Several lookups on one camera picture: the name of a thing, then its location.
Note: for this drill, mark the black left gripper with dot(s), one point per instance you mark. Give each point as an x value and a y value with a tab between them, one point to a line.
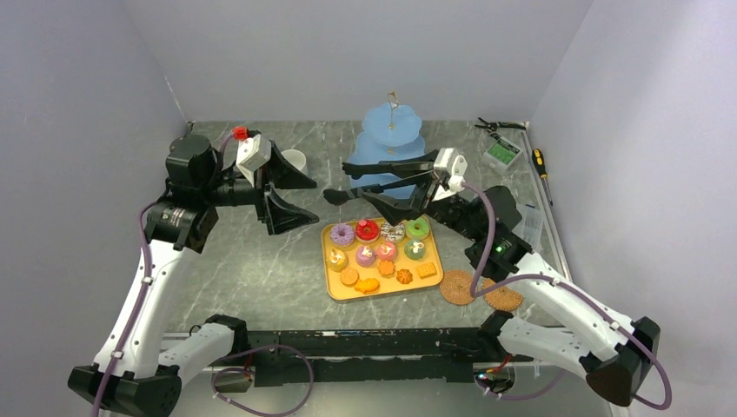
279	215

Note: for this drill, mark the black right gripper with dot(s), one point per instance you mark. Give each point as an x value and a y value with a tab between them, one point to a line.
396	209

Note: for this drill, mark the white and blue mug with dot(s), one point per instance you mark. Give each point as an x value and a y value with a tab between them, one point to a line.
297	159

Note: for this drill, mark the green frosted donut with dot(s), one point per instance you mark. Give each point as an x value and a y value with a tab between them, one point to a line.
417	229

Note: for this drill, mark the chocolate sprinkled donut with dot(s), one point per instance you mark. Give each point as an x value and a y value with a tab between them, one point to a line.
393	233

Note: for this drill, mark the red frosted donut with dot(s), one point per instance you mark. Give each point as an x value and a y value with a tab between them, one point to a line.
367	231

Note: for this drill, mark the green cupcake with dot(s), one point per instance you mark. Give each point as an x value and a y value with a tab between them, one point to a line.
415	249

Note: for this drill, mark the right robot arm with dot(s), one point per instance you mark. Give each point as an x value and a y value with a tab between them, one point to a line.
612	352

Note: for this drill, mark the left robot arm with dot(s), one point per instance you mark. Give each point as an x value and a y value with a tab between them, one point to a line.
131	374

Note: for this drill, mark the blue three-tier cake stand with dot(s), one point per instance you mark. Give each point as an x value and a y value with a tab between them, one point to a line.
390	132

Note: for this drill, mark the purple sprinkled donut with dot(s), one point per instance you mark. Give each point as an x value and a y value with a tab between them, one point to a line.
342	235

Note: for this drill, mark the yellow cupcake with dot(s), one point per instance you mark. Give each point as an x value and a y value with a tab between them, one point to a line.
336	260

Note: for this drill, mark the square cracker biscuit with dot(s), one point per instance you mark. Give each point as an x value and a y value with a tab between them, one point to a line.
426	271

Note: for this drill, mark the orange flower cookie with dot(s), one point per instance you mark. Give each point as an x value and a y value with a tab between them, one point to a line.
386	268

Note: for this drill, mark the yellow serving tray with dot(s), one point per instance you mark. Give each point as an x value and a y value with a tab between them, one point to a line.
389	285

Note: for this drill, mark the green and white box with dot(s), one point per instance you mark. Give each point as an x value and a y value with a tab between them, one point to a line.
501	155

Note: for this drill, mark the orange striped round cookie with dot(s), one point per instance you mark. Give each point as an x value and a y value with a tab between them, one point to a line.
404	276

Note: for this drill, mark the black pliers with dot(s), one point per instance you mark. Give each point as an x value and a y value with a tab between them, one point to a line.
492	128

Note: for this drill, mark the round brown cookie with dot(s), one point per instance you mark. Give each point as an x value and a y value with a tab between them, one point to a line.
349	277

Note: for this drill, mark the orange fish cookie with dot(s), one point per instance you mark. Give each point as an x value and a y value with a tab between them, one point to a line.
367	286

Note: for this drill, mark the left woven rattan coaster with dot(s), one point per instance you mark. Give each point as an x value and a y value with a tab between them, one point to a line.
455	287

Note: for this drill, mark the woven rattan coaster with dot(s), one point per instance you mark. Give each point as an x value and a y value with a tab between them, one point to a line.
504	299
455	287

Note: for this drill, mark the yellow black screwdriver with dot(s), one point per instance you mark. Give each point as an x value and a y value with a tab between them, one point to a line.
541	170

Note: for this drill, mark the clear plastic compartment box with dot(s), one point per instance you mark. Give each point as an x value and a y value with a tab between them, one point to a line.
532	225

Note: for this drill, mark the right woven rattan coaster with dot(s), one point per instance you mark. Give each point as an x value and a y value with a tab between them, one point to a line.
504	299

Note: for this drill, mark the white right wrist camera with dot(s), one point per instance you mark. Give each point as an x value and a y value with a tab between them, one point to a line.
449	167

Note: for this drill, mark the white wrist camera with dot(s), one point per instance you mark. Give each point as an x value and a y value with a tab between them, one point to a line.
449	167
253	153

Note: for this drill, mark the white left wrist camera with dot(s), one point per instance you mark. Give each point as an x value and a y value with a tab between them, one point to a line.
253	153

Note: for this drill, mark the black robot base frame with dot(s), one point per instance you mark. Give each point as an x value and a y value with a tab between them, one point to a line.
280	357

